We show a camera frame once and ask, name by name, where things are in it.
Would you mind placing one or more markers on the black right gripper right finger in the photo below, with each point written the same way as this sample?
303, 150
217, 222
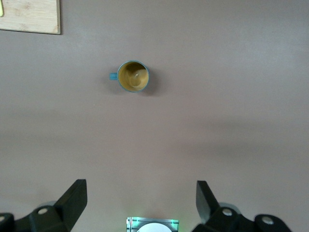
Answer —
217, 220

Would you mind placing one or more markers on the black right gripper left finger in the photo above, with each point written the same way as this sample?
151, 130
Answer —
60, 217

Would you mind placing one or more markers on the teal cup yellow inside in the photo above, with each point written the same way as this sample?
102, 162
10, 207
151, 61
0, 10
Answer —
132, 77

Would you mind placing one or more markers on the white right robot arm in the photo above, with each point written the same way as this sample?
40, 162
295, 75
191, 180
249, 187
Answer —
154, 229

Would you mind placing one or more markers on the bamboo cutting board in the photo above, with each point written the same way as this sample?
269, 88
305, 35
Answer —
31, 17

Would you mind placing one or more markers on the yellow plastic fork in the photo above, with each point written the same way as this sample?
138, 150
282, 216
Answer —
1, 8

